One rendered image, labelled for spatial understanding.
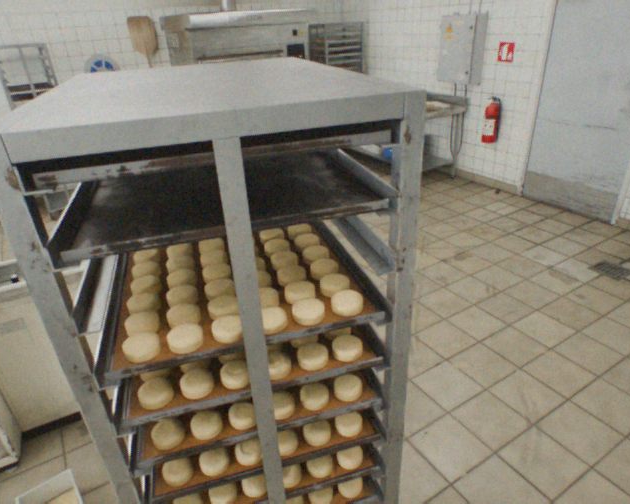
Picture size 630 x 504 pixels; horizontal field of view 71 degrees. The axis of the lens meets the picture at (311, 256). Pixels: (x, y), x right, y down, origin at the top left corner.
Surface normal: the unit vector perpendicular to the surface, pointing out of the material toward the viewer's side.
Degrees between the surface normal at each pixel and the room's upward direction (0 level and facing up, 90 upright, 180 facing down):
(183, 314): 0
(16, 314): 90
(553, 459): 0
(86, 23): 90
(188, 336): 0
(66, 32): 90
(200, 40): 90
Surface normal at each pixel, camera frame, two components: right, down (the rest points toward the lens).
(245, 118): 0.28, 0.44
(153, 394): -0.05, -0.88
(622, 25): -0.85, 0.29
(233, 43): 0.52, 0.38
